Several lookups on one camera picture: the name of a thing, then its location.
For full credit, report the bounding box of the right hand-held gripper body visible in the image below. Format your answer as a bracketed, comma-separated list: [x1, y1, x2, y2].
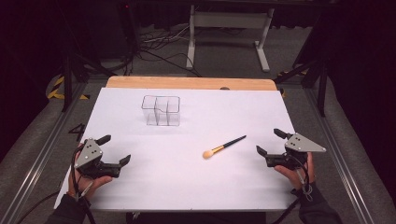
[264, 133, 327, 172]

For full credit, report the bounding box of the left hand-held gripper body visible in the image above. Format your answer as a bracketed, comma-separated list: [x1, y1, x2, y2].
[74, 137, 123, 180]

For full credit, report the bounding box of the black gold makeup brush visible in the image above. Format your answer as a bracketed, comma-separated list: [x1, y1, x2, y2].
[202, 134, 248, 161]

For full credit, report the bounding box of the clear acrylic organizer box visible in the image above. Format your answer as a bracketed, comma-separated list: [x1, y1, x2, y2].
[140, 94, 182, 128]

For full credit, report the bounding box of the person's left hand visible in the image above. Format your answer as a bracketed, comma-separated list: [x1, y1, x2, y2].
[67, 143, 114, 201]

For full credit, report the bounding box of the person's right hand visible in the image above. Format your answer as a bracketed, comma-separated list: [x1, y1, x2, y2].
[274, 151, 316, 191]

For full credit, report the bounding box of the yellow black floor tape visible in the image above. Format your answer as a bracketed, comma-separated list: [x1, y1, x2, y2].
[46, 76, 92, 101]
[277, 70, 310, 98]

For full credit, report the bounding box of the white table mat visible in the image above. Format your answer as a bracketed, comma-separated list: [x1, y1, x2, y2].
[53, 87, 297, 213]

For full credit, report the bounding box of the black tripod stand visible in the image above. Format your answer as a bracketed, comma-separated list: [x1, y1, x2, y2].
[273, 12, 332, 119]
[58, 46, 120, 114]

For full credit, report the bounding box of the wooden board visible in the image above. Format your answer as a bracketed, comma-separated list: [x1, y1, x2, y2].
[105, 76, 278, 92]

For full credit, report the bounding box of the black equipment box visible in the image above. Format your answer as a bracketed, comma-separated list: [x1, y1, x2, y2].
[117, 1, 142, 58]

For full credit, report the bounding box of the left hand-held gripper cable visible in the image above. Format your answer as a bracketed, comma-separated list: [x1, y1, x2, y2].
[14, 146, 97, 224]

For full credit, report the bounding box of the hand-held gripper cable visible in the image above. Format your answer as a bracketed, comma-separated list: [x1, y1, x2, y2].
[272, 155, 314, 224]
[14, 146, 97, 224]

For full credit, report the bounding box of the right hand-held gripper cable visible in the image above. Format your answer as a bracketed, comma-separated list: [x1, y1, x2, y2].
[272, 155, 314, 224]

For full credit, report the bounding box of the aluminium floor rail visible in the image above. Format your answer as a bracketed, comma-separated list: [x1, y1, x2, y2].
[303, 88, 378, 224]
[0, 81, 89, 224]

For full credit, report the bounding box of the bundle of floor cables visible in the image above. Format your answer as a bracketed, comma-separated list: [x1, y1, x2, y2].
[136, 23, 204, 78]

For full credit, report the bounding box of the white metal stand frame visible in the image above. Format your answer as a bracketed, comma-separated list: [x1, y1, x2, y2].
[185, 4, 276, 74]

